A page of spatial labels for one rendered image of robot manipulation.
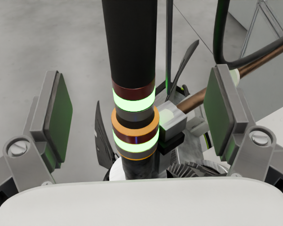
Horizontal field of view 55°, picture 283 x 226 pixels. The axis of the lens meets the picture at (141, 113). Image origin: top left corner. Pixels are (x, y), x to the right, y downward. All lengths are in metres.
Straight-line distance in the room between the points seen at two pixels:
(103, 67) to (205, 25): 1.33
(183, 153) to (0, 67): 2.55
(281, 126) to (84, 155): 1.62
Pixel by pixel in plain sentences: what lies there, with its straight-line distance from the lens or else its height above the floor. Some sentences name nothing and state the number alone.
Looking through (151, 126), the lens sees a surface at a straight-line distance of 0.23.
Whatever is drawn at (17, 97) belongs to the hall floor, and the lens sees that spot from 2.67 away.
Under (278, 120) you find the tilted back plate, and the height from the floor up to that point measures 1.25.
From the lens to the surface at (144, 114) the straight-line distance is 0.22.
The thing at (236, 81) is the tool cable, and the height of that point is 1.54.
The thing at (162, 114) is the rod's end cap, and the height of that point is 1.55.
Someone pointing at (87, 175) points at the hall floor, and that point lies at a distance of 2.02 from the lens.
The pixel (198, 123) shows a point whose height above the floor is 1.13.
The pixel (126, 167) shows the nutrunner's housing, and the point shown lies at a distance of 0.29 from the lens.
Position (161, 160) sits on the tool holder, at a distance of 0.31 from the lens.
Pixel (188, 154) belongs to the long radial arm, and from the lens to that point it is 0.76.
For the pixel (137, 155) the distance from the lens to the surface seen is 0.26.
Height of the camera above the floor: 1.76
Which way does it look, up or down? 50 degrees down
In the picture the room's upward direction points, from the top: 1 degrees counter-clockwise
